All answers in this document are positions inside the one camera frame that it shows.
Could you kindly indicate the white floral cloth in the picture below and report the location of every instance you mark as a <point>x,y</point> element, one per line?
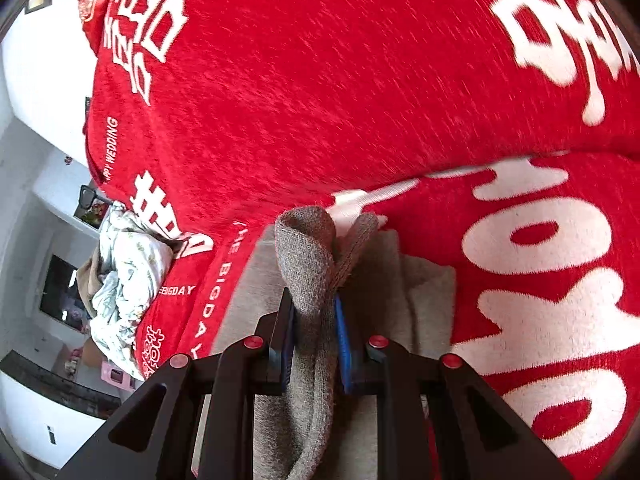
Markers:
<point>127,270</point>

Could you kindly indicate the dark screen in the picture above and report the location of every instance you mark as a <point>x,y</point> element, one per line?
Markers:
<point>60,287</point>

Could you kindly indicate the black framed picture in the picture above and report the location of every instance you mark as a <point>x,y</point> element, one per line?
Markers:
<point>90,202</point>

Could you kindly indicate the grey knit sweater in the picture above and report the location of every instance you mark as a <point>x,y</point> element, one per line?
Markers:
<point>310,260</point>

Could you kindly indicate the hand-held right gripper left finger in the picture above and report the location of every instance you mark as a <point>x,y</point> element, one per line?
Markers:
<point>286,342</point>

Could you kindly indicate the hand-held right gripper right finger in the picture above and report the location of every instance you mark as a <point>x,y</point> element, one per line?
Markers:
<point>344,345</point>

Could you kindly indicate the pink box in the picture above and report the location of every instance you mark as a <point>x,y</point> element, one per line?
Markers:
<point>116,376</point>

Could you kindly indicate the brown cloth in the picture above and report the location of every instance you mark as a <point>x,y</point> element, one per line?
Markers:
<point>86,280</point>

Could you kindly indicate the dark counter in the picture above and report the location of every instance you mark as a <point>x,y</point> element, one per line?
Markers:
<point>50,382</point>

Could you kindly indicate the red printed blanket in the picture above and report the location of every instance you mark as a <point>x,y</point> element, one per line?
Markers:
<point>325,85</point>

